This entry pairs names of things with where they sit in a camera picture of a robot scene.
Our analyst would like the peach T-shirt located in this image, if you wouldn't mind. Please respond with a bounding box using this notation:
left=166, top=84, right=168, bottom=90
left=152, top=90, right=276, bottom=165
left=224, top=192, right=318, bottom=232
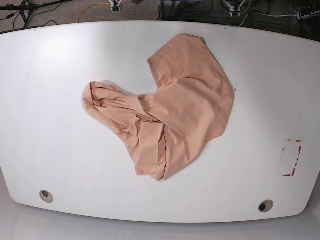
left=81, top=33, right=234, bottom=181

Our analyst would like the right table grommet hole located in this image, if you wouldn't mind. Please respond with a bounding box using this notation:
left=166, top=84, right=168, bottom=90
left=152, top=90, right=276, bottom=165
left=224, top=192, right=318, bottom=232
left=258, top=199, right=274, bottom=213

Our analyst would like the table grommet hole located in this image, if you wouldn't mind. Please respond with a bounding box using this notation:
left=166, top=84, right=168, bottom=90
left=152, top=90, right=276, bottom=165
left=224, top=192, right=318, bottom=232
left=258, top=199, right=274, bottom=213
left=39, top=190, right=54, bottom=204

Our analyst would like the left table grommet hole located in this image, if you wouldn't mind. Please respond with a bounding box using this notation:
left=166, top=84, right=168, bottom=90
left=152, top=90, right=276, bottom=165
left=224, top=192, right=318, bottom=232
left=39, top=190, right=54, bottom=204

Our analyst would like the red tape rectangle marking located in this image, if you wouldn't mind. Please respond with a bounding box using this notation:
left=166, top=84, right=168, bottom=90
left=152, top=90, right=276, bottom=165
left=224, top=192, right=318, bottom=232
left=280, top=139, right=302, bottom=177

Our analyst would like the white power strip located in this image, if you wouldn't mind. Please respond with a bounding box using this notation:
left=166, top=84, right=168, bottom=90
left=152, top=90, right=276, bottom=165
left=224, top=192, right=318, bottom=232
left=298, top=5, right=320, bottom=20

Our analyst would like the black tripod stand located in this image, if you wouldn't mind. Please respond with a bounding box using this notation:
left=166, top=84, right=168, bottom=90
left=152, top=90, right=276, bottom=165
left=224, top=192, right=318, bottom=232
left=0, top=0, right=73, bottom=30

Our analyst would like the yellow cable on floor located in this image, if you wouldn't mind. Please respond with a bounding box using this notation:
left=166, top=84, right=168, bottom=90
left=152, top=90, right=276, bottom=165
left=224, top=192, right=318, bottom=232
left=76, top=2, right=111, bottom=24

